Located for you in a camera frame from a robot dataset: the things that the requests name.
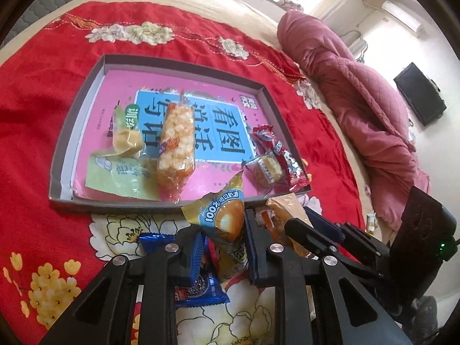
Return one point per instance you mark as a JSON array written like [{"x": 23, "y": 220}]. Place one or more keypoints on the gold cream bun packet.
[{"x": 222, "y": 219}]

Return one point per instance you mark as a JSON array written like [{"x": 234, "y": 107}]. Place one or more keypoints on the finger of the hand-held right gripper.
[
  {"x": 309, "y": 239},
  {"x": 325, "y": 224}
]

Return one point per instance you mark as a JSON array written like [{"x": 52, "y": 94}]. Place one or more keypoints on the black television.
[{"x": 418, "y": 93}]

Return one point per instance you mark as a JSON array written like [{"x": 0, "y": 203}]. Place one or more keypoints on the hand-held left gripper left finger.
[{"x": 196, "y": 258}]

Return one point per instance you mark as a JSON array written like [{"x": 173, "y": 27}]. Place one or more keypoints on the pink book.
[{"x": 118, "y": 79}]

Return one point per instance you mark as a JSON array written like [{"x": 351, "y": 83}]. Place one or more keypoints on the blue sandwich cookie packet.
[{"x": 201, "y": 291}]

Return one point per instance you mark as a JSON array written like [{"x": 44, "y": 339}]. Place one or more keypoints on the pink quilted quilt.
[{"x": 359, "y": 97}]

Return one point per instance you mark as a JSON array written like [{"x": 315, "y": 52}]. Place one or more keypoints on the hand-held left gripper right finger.
[{"x": 251, "y": 248}]

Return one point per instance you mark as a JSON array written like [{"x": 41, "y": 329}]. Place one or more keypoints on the clear round pastry packet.
[{"x": 264, "y": 168}]

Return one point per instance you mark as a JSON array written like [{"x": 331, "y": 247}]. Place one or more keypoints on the long red snack packet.
[{"x": 287, "y": 158}]

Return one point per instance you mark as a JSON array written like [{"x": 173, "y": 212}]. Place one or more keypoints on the grey cardboard box tray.
[{"x": 82, "y": 111}]

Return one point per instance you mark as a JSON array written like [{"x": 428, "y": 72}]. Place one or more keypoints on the small patterned cloth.
[{"x": 289, "y": 4}]

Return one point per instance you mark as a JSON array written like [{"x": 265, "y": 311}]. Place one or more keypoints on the green cake snack packet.
[{"x": 115, "y": 176}]

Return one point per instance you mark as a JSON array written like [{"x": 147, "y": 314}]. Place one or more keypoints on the white air conditioner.
[{"x": 400, "y": 16}]

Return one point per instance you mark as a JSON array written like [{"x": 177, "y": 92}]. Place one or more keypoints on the pale orange snack packet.
[{"x": 284, "y": 212}]

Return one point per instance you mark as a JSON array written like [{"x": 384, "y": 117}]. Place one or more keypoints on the puffed rice snack packet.
[{"x": 176, "y": 143}]

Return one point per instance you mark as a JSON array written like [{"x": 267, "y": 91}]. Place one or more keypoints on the red floral blanket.
[{"x": 43, "y": 79}]

